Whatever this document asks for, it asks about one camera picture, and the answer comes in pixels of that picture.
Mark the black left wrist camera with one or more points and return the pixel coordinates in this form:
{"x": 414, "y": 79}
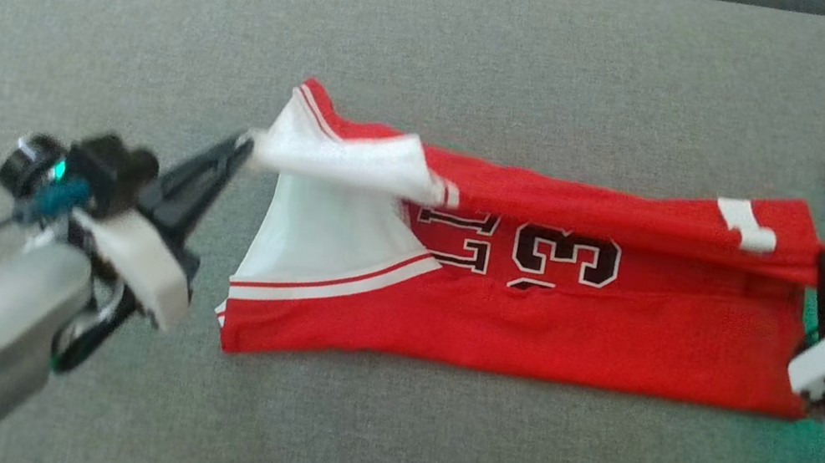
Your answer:
{"x": 105, "y": 169}

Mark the red white basketball jersey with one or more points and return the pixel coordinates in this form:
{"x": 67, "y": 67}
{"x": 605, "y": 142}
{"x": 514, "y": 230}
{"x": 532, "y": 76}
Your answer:
{"x": 531, "y": 329}

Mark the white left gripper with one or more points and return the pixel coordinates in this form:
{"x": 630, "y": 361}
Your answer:
{"x": 135, "y": 263}

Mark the large grey sofa seat cushion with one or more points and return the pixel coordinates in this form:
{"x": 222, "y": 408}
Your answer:
{"x": 497, "y": 43}

